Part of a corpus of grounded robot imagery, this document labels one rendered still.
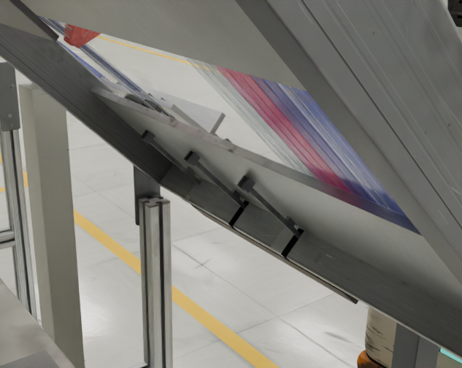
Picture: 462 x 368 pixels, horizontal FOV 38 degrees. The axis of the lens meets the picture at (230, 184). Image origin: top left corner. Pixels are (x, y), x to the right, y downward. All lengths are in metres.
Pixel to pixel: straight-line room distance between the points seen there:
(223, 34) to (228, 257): 1.94
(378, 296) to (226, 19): 0.44
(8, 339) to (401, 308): 0.44
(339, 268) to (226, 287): 1.37
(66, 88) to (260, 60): 0.57
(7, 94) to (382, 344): 1.06
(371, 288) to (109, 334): 1.27
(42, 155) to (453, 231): 0.94
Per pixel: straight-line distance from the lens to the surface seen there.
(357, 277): 0.76
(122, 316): 2.00
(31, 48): 0.91
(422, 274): 0.65
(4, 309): 0.87
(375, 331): 1.60
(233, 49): 0.41
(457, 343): 0.69
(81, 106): 0.96
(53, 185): 1.22
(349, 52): 0.25
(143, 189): 1.11
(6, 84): 1.69
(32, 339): 0.81
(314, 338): 1.91
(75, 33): 0.83
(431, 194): 0.31
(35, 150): 1.19
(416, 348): 1.24
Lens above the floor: 1.06
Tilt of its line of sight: 21 degrees down
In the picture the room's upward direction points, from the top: 1 degrees clockwise
